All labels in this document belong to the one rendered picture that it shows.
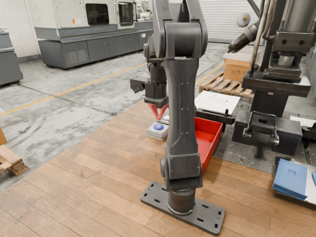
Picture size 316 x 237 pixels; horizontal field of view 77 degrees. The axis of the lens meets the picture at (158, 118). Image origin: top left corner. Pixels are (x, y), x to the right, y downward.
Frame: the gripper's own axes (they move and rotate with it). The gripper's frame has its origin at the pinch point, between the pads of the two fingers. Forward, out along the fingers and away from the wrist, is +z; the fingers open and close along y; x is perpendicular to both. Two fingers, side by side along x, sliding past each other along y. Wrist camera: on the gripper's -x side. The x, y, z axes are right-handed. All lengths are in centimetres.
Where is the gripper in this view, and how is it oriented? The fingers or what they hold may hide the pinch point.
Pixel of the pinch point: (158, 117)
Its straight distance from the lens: 74.9
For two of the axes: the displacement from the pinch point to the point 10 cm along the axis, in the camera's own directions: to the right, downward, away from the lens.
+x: 8.8, 2.3, -4.1
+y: -4.7, 4.3, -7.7
